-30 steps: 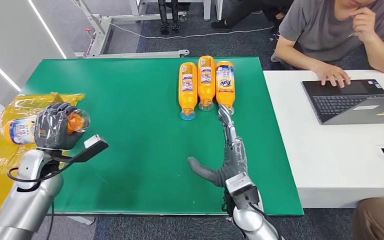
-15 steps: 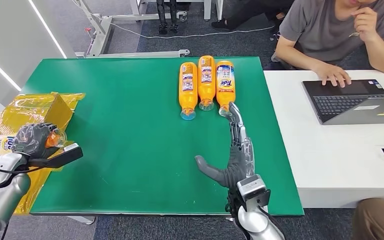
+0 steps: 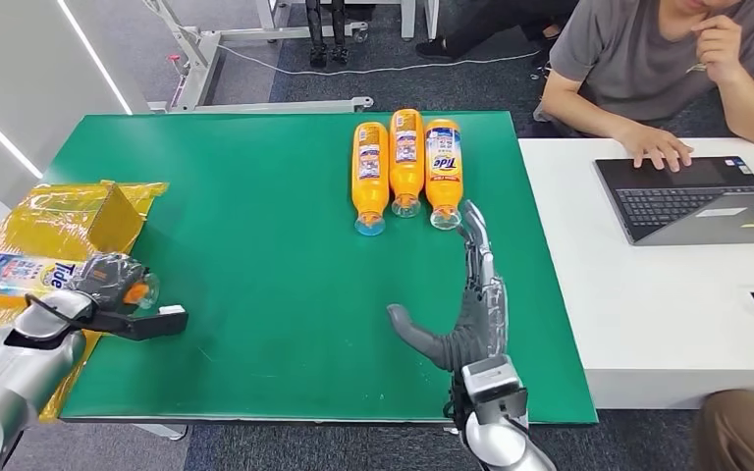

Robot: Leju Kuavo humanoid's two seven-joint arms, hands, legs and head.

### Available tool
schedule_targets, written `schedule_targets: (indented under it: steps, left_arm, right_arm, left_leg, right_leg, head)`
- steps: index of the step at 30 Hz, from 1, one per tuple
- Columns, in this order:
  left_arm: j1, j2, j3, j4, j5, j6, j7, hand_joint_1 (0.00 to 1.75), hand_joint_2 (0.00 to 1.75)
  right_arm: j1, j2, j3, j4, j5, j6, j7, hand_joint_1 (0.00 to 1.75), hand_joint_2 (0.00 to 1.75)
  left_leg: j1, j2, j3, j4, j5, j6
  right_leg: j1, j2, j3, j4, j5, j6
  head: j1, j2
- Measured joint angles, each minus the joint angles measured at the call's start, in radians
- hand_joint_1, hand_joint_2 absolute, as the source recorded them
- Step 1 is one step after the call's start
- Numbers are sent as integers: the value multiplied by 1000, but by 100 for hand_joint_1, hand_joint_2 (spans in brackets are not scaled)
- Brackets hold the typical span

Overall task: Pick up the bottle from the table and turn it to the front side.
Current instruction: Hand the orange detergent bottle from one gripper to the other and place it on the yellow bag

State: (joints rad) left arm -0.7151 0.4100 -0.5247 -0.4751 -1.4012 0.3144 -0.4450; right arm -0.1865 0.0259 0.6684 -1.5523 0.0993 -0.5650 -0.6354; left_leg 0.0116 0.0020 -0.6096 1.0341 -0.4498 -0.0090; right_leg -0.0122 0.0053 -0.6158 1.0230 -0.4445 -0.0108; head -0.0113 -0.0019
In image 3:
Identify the dark grey laptop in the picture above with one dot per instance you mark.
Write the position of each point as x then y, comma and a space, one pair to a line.
670, 201

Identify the white table leg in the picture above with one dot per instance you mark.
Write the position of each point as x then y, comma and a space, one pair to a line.
409, 19

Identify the person's left hand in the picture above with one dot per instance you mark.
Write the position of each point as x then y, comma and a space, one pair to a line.
718, 49

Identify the person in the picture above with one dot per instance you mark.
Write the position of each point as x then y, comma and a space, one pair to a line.
637, 65

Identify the person's right hand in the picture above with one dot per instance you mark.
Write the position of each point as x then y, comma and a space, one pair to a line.
660, 146

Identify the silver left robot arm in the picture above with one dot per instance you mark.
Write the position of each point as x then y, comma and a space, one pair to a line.
13, 377

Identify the person's hand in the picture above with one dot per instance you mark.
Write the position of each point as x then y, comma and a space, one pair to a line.
718, 49
660, 146

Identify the person's legs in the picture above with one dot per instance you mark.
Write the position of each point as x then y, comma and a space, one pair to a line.
481, 32

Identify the yellow film wrapped cardboard box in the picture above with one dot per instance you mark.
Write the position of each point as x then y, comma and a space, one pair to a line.
71, 221

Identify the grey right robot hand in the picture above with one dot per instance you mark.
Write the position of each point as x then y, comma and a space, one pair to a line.
478, 325

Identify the orange detergent bottle blue cap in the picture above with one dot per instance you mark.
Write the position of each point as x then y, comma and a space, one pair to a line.
370, 193

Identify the person's right forearm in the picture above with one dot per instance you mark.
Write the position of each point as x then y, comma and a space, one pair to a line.
578, 110

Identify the person's left forearm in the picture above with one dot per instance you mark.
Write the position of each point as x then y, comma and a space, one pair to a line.
751, 107

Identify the orange detergent bottle clear cap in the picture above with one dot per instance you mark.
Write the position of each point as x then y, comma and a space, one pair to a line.
13, 276
407, 177

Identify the white desk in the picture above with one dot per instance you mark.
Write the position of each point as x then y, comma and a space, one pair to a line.
663, 312

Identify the brown fabric object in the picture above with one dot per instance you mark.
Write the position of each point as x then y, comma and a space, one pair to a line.
748, 435

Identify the orange Tide bottle clear cap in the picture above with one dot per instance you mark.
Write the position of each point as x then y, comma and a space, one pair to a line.
443, 190

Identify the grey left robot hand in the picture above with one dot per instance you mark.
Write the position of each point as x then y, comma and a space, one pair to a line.
107, 283

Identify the white metal stand frame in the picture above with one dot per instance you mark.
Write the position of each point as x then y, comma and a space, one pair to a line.
198, 58

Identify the black robot legs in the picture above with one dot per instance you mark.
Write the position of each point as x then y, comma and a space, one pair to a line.
322, 39

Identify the small red knob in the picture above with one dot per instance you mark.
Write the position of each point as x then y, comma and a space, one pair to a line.
174, 58

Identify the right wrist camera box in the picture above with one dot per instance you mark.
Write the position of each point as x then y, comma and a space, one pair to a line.
494, 387

